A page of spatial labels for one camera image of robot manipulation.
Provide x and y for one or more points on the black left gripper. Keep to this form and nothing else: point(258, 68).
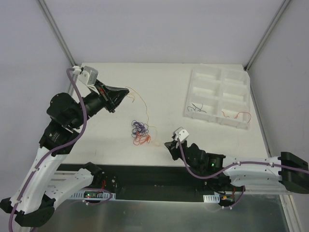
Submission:
point(107, 98)

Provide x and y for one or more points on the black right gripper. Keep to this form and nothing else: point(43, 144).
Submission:
point(180, 150)

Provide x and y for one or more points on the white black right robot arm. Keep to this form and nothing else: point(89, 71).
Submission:
point(284, 171)

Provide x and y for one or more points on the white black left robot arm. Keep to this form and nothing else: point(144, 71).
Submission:
point(34, 203)

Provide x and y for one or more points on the white compartment tray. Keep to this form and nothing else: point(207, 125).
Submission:
point(219, 95)

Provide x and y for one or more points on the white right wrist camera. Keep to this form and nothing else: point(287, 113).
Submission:
point(180, 135)

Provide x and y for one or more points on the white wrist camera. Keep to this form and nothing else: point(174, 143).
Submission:
point(180, 135)
point(87, 76)

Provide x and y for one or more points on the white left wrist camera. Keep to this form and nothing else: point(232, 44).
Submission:
point(87, 76)

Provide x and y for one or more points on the aluminium frame rail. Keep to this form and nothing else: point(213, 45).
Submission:
point(78, 180)

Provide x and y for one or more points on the right white cable duct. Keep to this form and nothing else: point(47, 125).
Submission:
point(215, 198)

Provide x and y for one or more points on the white cable duct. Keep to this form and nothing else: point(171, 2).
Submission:
point(96, 196)
point(215, 198)

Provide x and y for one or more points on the left white cable duct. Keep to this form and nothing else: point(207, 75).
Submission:
point(96, 196)

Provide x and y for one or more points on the aluminium left corner post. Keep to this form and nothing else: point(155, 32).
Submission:
point(56, 31)

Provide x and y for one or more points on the aluminium corner post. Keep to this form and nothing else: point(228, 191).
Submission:
point(268, 32)
point(56, 31)

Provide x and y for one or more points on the aluminium right corner post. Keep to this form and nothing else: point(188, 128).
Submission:
point(268, 32)

